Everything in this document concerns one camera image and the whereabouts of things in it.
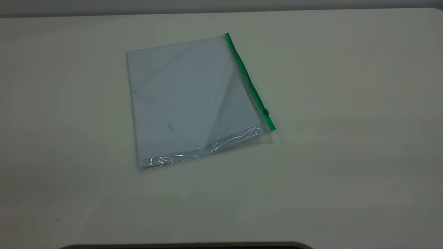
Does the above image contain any clear plastic zip bag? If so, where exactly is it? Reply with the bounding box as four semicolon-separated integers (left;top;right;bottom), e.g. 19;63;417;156
126;32;277;172

